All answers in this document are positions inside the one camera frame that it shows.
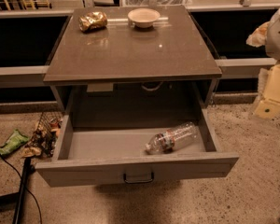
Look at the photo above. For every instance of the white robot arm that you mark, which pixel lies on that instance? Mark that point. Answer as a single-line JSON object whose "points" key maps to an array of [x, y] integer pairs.
{"points": [[272, 48]]}

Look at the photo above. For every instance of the black metal stand leg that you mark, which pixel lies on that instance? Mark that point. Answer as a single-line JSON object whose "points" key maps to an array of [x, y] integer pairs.
{"points": [[15, 201]]}

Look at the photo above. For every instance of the green snack bag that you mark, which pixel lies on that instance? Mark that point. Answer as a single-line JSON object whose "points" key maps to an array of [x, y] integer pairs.
{"points": [[15, 141]]}

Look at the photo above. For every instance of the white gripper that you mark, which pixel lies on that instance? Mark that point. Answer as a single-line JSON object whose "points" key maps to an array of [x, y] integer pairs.
{"points": [[278, 37]]}

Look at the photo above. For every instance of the grey open top drawer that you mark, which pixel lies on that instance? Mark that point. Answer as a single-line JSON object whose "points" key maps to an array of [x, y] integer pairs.
{"points": [[102, 157]]}

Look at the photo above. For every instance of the gold crumpled chip bag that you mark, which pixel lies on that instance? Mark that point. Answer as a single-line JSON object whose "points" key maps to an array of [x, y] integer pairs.
{"points": [[92, 21]]}

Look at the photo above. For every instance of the white paper bowl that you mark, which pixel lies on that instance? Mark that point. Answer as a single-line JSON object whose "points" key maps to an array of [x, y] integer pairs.
{"points": [[143, 17]]}

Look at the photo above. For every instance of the clear plastic water bottle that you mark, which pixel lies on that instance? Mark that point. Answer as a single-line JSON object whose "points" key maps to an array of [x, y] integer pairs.
{"points": [[174, 138]]}

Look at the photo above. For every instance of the grey horizontal railing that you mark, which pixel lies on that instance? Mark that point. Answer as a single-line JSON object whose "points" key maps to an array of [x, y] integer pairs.
{"points": [[32, 76]]}

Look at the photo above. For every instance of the black drawer handle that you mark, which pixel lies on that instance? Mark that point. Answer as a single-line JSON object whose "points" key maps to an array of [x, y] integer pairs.
{"points": [[138, 179]]}

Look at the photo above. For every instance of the grey cabinet with counter top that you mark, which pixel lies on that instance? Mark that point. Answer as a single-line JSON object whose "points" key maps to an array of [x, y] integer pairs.
{"points": [[171, 50]]}

